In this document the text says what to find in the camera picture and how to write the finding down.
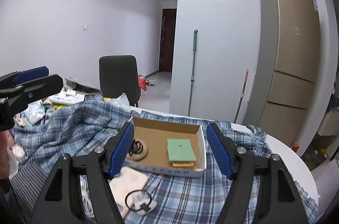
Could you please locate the round beige perforated puff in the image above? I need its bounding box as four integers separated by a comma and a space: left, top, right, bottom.
126, 139, 148, 161

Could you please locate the gold blue cigarette pack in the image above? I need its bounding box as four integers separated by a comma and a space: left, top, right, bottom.
171, 161, 194, 168

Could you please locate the green square pad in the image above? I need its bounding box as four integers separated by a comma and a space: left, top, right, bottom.
167, 138, 196, 162

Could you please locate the person's left hand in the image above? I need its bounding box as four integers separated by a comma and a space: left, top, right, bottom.
0, 131, 14, 179

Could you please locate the white round table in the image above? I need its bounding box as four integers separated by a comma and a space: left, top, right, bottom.
131, 106, 319, 205

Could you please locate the white power bank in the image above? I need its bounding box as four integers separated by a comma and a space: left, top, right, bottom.
109, 167, 148, 218

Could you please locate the black office chair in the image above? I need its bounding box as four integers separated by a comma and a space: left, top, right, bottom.
99, 55, 141, 107

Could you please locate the white plastic bag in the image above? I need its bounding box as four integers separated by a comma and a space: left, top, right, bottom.
108, 93, 131, 110

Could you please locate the shallow cardboard box tray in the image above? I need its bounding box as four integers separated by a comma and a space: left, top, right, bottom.
125, 117, 207, 178

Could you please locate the gold refrigerator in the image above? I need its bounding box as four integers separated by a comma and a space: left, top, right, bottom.
242, 0, 321, 146

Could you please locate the red plastic bag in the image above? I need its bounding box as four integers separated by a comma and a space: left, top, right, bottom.
138, 76, 147, 91

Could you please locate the dark wooden door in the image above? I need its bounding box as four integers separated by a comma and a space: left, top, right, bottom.
158, 9, 177, 72

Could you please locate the white charging cable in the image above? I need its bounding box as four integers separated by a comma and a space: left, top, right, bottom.
79, 174, 96, 219

